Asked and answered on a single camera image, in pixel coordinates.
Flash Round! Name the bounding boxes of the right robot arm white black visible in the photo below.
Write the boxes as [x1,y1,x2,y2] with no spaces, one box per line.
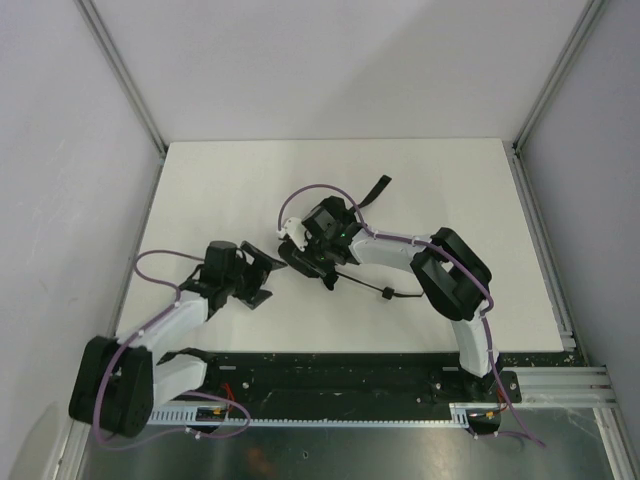
[278,196,499,379]

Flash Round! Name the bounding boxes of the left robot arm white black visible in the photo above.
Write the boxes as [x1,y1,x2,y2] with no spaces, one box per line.
[68,241,286,438]

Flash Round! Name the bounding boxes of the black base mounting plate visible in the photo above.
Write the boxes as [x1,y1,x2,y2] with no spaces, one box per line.
[160,348,585,404]

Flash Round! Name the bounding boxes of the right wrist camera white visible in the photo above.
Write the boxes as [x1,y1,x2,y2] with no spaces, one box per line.
[277,217,308,252]

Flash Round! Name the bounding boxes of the left aluminium table rail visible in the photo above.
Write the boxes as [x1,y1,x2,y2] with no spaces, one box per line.
[106,154,166,337]

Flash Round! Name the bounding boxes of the slotted grey cable duct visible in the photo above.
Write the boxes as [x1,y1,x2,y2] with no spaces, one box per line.
[147,402,501,427]

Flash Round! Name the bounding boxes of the left aluminium frame post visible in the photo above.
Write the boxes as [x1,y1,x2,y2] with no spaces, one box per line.
[74,0,168,159]

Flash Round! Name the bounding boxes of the aluminium frame post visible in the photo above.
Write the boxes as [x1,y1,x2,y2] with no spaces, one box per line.
[74,0,168,159]
[512,0,609,154]

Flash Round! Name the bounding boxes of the right aluminium frame post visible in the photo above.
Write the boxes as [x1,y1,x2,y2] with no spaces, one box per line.
[512,0,609,154]

